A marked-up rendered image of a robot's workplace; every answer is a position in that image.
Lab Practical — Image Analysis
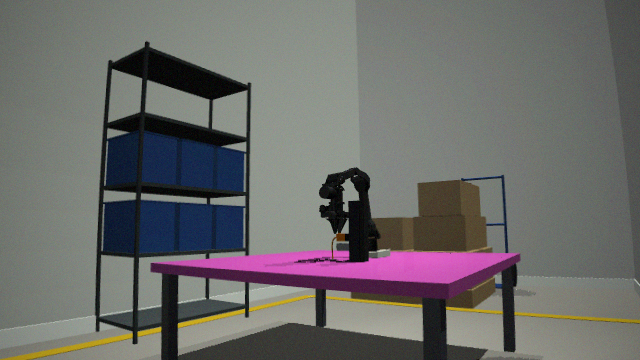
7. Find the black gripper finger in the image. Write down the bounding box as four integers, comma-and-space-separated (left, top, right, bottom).
326, 218, 340, 234
338, 219, 348, 234

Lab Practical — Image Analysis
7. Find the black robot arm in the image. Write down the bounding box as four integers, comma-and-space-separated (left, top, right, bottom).
319, 167, 381, 252

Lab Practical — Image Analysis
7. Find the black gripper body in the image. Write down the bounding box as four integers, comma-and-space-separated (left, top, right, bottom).
321, 199, 349, 219

